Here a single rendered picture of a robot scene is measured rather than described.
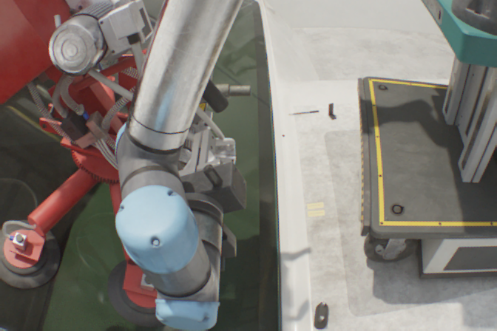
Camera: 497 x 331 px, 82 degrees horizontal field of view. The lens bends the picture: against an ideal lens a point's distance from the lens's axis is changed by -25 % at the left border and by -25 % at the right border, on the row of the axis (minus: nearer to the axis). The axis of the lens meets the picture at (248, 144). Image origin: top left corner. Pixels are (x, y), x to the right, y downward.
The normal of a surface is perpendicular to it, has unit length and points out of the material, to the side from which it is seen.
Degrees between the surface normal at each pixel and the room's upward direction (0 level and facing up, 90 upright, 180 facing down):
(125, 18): 81
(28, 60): 90
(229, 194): 90
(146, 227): 0
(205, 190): 17
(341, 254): 0
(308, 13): 90
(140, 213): 0
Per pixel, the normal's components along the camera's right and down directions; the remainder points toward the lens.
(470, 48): -0.19, 0.68
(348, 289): -0.10, -0.73
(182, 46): -0.06, 0.52
